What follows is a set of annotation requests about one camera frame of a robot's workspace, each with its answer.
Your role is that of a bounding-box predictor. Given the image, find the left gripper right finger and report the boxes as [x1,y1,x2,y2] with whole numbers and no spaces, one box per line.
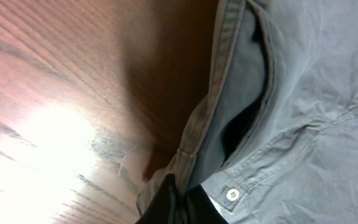
[185,185,228,224]

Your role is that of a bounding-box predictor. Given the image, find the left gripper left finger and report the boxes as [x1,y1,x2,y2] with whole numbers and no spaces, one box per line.
[135,174,177,224]

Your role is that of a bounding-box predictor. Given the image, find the grey shorts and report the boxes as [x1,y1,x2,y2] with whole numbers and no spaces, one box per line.
[137,0,358,223]

